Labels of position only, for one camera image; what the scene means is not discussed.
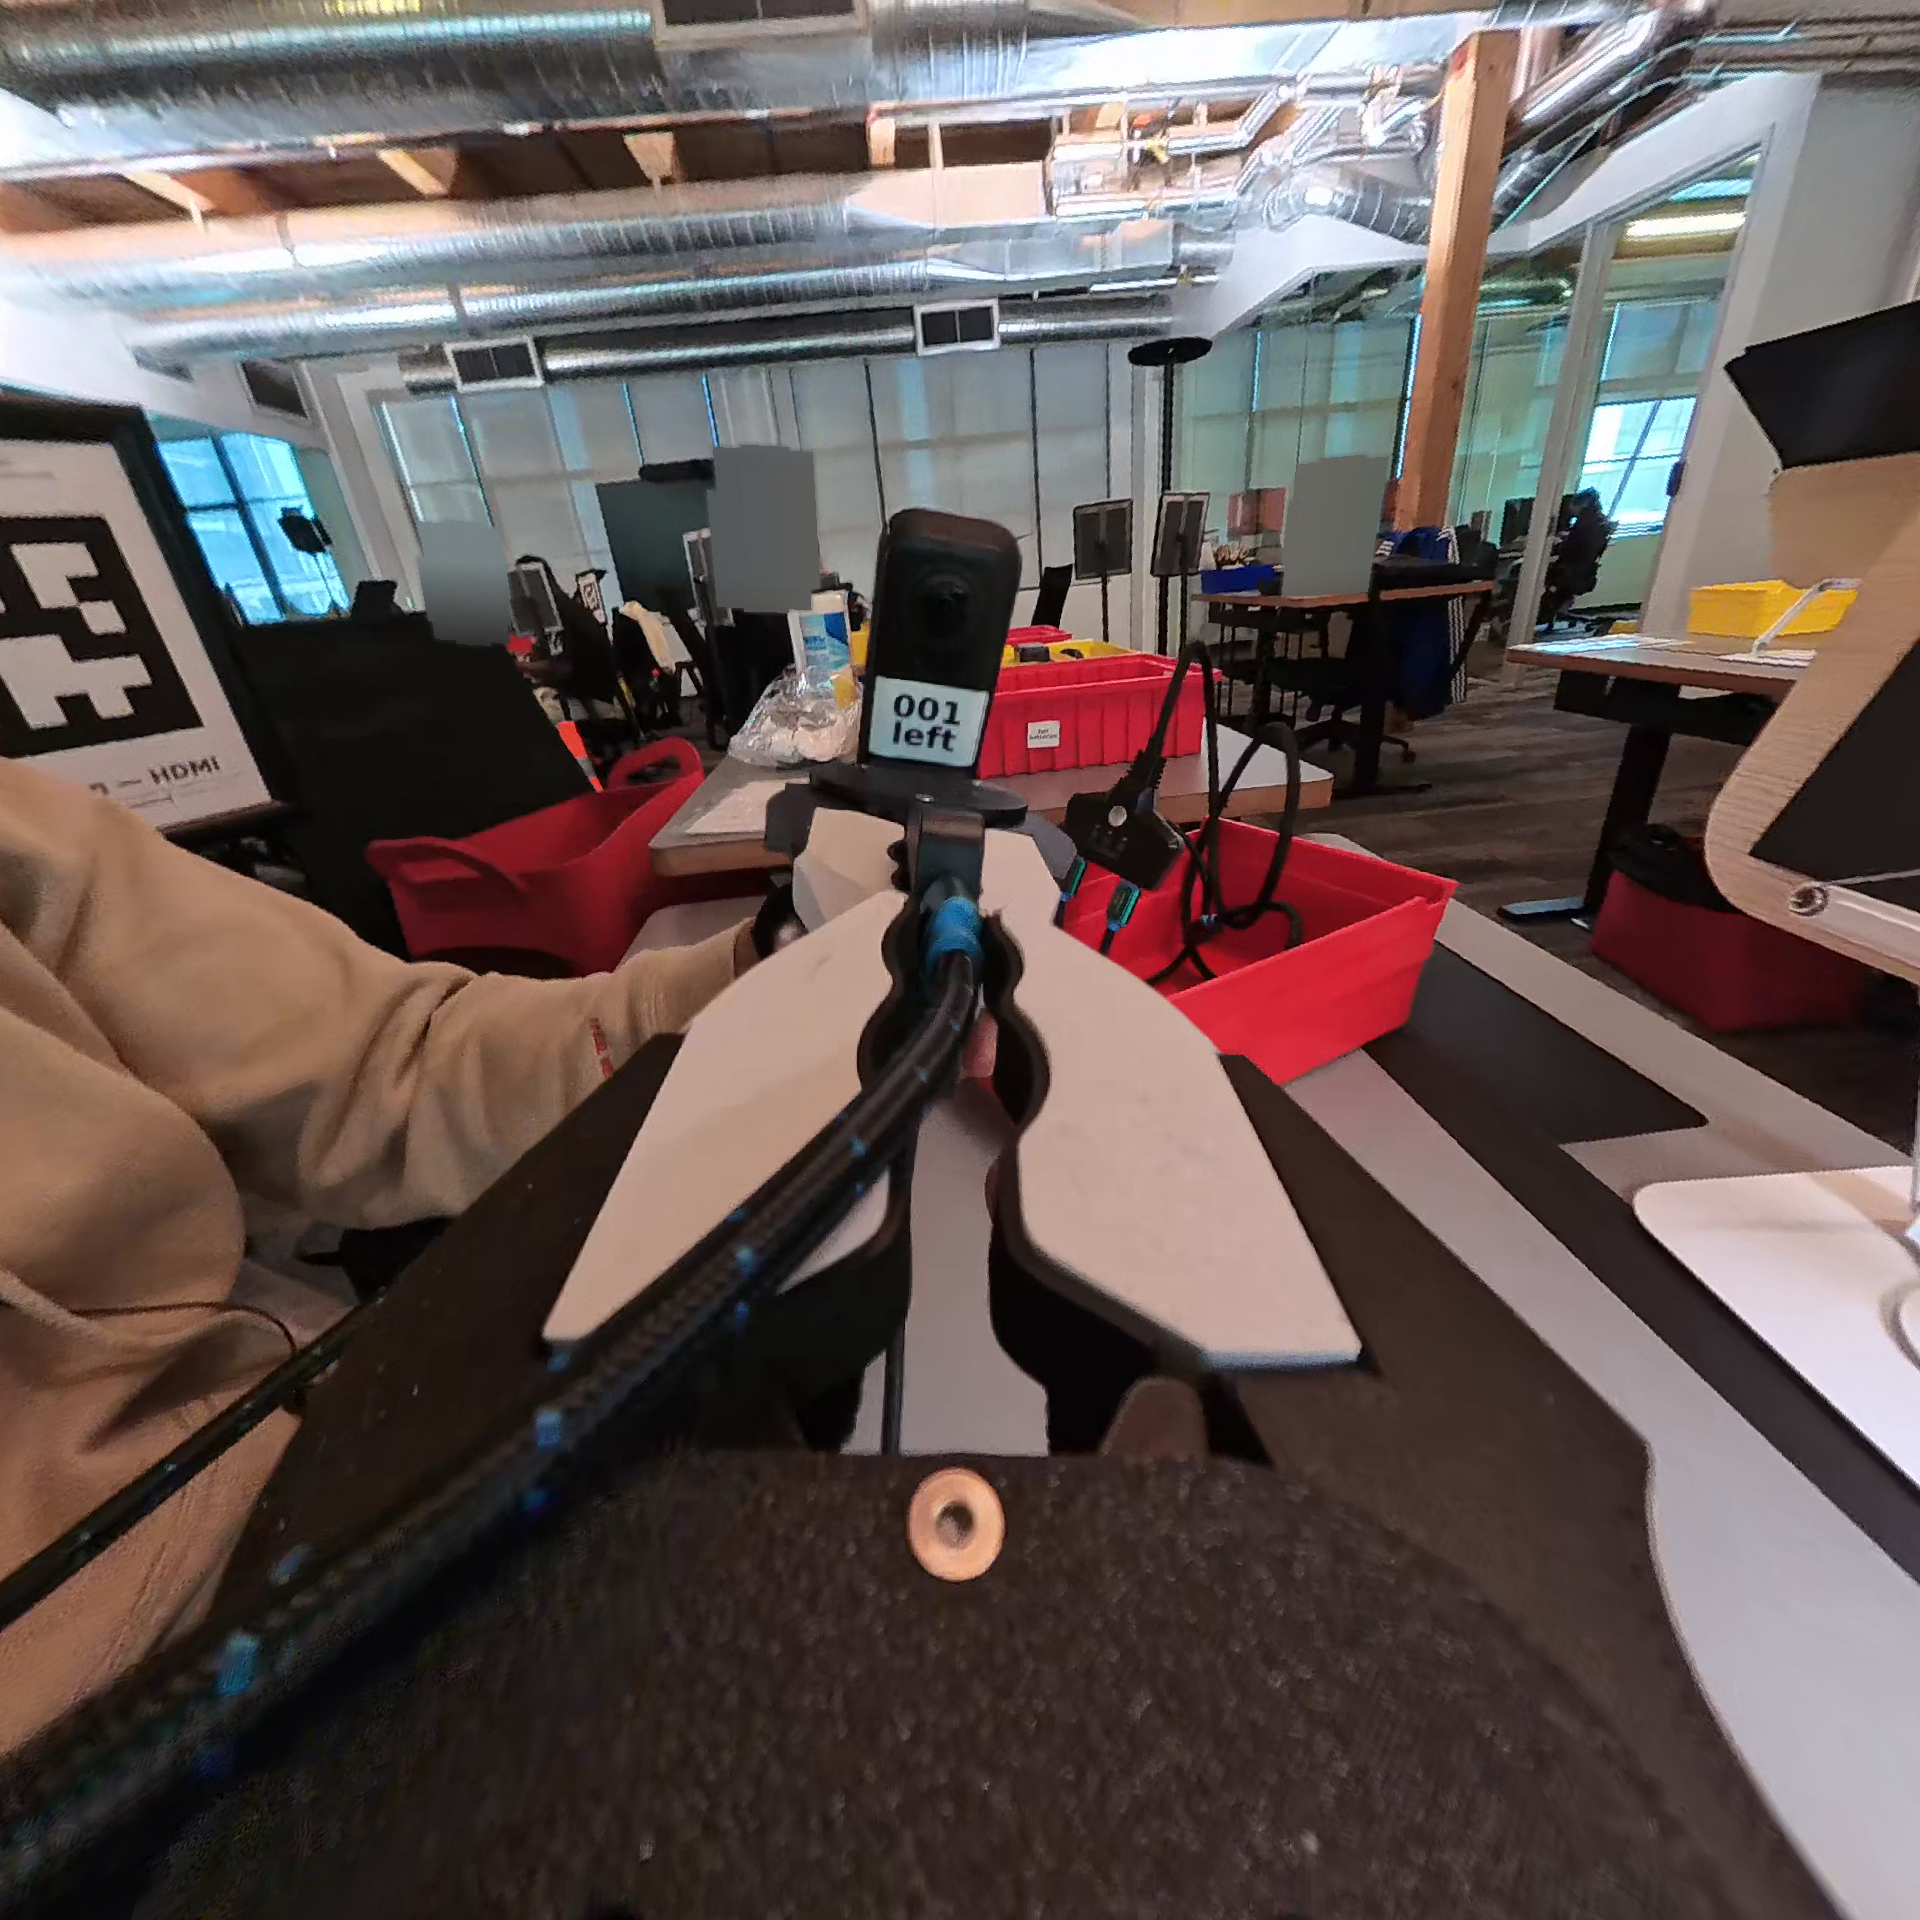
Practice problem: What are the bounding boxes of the thick black braided cable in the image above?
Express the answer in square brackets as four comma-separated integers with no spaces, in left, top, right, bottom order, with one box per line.
[1150,642,1305,984]

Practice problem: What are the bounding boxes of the silver ventilation duct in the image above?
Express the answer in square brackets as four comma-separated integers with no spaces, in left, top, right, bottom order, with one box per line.
[0,0,1442,376]

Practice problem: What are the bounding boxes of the person's beige hoodie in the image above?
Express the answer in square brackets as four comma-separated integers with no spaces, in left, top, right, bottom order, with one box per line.
[0,755,632,1755]

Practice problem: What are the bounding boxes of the red ribbed bin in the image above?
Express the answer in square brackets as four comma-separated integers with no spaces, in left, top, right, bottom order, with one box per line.
[973,627,1219,778]

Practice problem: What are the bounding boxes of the red storage box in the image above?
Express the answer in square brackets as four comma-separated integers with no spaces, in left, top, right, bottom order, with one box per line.
[1591,869,1870,1034]

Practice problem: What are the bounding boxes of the white blue packet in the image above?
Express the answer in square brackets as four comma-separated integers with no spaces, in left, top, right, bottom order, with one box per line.
[788,592,857,709]

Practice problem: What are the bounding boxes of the red plastic basket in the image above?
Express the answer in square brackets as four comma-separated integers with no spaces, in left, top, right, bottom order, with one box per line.
[367,735,783,966]

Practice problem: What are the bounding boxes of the white board stand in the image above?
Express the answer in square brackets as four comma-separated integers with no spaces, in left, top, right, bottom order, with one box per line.
[1632,864,1920,1488]

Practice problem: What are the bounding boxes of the black-framed marker sign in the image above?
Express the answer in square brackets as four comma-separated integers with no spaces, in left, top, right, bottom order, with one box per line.
[0,389,286,826]

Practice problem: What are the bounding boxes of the black panel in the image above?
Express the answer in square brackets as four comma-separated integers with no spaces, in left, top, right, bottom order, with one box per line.
[230,611,601,944]

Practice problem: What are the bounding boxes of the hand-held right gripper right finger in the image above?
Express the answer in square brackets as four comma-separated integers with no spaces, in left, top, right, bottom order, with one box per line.
[980,900,1367,1419]

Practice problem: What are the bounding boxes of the red plastic bin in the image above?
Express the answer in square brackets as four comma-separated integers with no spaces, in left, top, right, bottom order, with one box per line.
[1062,817,1463,1084]

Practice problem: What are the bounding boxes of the blue striped jacket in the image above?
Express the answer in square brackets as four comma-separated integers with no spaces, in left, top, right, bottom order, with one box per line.
[1386,525,1486,709]

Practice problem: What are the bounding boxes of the wooden column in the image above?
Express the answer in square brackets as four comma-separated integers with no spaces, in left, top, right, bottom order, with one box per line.
[1396,29,1526,533]

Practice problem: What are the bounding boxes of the yellow plastic bin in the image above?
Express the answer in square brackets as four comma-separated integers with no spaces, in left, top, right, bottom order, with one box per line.
[1683,576,1863,642]

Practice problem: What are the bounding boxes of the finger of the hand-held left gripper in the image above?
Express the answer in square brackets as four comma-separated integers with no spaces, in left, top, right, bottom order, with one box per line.
[790,845,911,936]
[980,832,1075,932]

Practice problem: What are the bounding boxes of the black floor lamp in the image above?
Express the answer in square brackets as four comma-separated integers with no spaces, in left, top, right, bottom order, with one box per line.
[1131,338,1215,660]

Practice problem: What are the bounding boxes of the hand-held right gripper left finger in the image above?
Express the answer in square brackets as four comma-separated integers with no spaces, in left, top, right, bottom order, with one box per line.
[541,894,915,1419]

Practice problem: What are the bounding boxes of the black adapter hub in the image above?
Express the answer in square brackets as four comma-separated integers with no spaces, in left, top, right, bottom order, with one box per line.
[906,802,989,900]

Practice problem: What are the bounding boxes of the clear plastic bag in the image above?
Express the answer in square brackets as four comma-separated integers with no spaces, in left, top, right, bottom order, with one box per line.
[729,668,846,769]

